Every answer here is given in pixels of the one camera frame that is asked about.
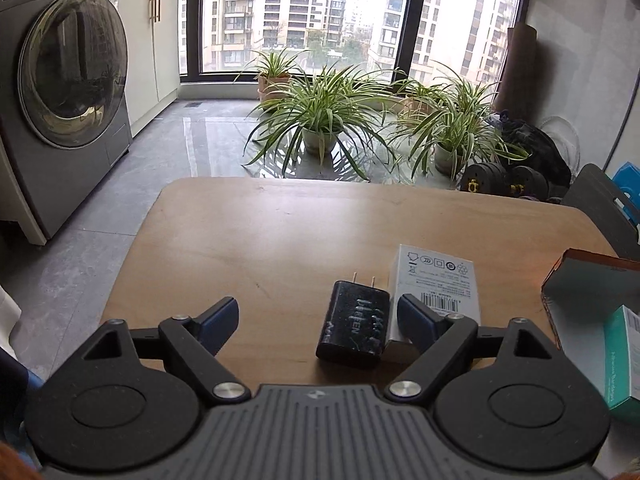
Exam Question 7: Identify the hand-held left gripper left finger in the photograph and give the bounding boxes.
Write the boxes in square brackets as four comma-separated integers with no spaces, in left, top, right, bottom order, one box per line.
[82,296,252,403]

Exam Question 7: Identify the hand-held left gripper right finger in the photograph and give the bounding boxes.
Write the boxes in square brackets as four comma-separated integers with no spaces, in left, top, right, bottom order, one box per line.
[384,293,558,403]

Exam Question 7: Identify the white cardboard box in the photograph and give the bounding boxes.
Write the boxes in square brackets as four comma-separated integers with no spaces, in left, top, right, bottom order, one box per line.
[387,244,482,351]

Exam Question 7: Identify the black power adapter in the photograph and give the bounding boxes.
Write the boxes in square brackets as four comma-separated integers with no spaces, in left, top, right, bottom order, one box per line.
[316,272,391,368]

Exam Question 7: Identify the orange-edged cardboard box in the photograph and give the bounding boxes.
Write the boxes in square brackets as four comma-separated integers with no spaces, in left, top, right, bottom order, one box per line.
[541,249,640,361]

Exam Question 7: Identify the teal cardboard box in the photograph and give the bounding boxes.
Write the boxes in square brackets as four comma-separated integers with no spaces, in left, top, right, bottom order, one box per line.
[602,305,640,411]

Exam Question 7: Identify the black bag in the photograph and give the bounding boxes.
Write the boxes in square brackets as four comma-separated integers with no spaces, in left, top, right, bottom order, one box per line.
[492,110,572,186]

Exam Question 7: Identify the grey board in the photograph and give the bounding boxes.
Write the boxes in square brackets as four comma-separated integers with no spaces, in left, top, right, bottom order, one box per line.
[562,162,640,261]

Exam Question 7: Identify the spider plant terracotta pot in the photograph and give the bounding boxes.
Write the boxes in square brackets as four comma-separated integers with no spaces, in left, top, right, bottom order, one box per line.
[234,47,312,107]
[395,77,442,117]

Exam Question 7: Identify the white fan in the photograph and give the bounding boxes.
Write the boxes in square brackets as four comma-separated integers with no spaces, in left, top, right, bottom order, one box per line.
[540,116,581,161]

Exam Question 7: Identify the blue plastic stool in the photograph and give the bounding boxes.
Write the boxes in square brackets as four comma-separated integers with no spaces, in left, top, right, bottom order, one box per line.
[611,161,640,228]

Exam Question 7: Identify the brown rolled mat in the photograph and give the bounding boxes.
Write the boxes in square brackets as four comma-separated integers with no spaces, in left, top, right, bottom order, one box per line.
[492,25,538,113]

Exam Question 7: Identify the cream cabinet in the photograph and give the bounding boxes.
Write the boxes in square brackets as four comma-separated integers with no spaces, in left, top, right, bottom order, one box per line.
[117,0,182,136]

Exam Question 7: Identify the grey washing machine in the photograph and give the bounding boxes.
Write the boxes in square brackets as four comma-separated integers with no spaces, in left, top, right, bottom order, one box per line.
[0,0,133,240]

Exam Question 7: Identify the black framed window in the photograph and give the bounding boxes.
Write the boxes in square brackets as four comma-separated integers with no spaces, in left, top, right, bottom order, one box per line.
[177,0,536,91]

